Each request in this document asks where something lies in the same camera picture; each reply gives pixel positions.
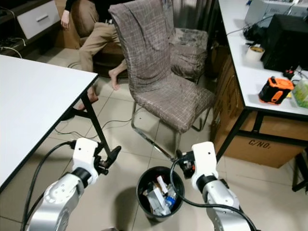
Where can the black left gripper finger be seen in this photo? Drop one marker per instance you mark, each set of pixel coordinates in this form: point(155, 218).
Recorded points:
point(115, 153)
point(109, 166)

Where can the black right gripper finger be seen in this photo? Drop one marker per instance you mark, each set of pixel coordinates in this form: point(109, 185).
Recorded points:
point(178, 155)
point(181, 169)

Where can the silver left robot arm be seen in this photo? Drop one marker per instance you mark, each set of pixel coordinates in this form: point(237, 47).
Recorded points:
point(58, 201)

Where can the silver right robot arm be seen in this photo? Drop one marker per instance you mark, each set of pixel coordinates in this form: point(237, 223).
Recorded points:
point(226, 204)

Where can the white paper carton trash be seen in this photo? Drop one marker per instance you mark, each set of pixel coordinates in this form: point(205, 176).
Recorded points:
point(155, 199)

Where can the black round rubbish bin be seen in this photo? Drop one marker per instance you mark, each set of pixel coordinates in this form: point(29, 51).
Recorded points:
point(144, 207)

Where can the clear plastic bottle blue cap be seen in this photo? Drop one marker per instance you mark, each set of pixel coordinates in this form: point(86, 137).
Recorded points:
point(170, 198)

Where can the brown cardboard box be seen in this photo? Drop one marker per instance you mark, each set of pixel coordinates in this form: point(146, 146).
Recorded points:
point(255, 147)

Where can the white table with black legs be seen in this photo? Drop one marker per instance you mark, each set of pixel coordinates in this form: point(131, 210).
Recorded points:
point(38, 106)

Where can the chair with grey plaid cover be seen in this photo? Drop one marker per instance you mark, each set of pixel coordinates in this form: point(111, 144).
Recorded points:
point(154, 67)

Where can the chair with grey floral cover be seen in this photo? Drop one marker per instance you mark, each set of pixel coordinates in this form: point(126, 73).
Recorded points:
point(188, 53)

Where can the seated person in khaki trousers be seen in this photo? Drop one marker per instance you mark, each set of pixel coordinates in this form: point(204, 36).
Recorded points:
point(98, 38)

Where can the orange and black tool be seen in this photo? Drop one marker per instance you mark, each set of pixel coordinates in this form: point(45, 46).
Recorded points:
point(275, 89)

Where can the white tape roll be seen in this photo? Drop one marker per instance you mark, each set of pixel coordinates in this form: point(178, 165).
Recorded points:
point(255, 53)

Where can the green translucent container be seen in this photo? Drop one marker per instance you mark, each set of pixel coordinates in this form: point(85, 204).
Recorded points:
point(301, 94)

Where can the small red and black tool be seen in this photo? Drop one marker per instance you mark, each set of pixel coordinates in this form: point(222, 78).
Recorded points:
point(291, 73)

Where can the black box device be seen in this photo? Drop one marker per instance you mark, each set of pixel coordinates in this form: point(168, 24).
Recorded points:
point(288, 43)

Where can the dark wooden shelf unit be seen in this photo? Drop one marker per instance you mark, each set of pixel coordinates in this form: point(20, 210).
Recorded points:
point(12, 29)

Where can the grey printer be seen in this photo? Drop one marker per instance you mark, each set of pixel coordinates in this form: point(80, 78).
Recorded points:
point(269, 9)

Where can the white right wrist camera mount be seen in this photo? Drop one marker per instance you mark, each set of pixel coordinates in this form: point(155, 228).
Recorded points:
point(204, 162)

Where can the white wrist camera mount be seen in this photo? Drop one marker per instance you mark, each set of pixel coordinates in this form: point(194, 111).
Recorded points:
point(204, 162)
point(85, 155)

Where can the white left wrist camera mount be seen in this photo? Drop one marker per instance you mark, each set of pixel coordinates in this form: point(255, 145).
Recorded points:
point(85, 155)

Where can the white desk with black frame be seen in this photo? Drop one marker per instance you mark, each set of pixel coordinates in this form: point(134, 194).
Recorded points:
point(245, 82)

